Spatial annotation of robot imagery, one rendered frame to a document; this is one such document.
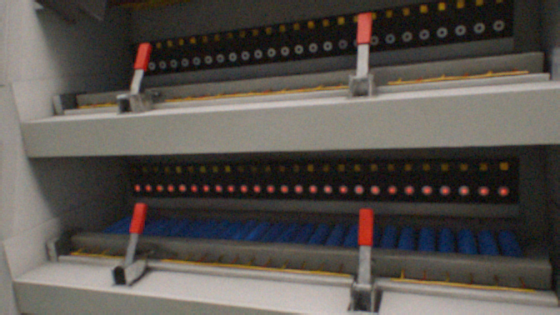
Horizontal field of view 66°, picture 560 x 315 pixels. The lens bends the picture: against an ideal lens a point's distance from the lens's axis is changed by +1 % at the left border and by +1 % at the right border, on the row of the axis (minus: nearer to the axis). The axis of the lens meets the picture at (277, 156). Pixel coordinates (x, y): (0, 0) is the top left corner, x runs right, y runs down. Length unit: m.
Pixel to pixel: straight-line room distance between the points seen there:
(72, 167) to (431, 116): 0.49
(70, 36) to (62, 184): 0.21
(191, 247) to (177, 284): 0.05
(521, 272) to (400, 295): 0.11
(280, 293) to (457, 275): 0.17
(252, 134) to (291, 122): 0.04
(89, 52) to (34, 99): 0.13
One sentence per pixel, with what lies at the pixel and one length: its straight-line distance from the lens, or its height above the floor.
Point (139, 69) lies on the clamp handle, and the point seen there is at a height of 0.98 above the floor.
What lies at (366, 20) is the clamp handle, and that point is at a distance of 0.45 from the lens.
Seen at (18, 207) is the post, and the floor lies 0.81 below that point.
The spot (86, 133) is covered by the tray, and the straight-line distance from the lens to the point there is 0.56.
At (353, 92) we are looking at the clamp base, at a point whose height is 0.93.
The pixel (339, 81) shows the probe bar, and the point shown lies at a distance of 0.48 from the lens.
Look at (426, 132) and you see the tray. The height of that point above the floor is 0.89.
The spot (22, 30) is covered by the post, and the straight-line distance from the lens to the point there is 0.66.
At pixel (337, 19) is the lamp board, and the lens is 0.60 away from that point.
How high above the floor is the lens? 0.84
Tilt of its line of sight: 4 degrees up
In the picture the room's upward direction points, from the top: straight up
